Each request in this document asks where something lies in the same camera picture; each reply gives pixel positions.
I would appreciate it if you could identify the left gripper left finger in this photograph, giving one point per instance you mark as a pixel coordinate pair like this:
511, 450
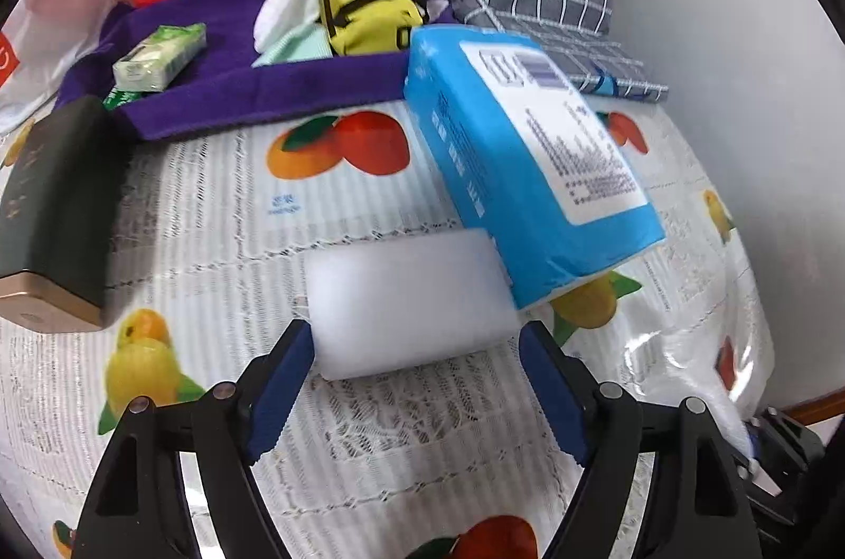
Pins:
272, 394

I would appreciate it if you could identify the white Miniso plastic bag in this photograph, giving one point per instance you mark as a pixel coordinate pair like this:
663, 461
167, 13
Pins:
40, 41

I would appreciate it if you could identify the white foam block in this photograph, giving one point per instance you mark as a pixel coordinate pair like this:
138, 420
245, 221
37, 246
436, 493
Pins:
376, 307

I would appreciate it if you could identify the dark green gold box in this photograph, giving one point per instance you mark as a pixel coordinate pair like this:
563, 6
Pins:
58, 210

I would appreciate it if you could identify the fruit print tablecloth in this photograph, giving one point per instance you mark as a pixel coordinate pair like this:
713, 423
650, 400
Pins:
372, 467

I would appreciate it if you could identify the green sachet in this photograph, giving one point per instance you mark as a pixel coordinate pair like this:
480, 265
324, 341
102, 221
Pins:
117, 98

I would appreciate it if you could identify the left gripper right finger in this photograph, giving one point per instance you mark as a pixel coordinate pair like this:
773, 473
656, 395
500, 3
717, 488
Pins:
563, 387

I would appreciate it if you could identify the clear plastic bag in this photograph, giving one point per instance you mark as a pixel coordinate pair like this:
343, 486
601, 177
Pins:
730, 376

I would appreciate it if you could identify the yellow black pouch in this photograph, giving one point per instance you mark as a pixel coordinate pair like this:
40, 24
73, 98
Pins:
360, 27

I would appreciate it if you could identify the mint green cloth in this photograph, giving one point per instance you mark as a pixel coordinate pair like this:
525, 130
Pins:
306, 42

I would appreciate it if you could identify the green tissue packet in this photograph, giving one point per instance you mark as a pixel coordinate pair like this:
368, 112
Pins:
157, 60

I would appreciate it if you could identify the white glove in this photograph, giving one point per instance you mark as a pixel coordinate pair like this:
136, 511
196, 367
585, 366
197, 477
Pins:
276, 18

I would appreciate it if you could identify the blue tissue pack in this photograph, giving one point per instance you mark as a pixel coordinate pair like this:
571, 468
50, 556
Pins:
525, 159

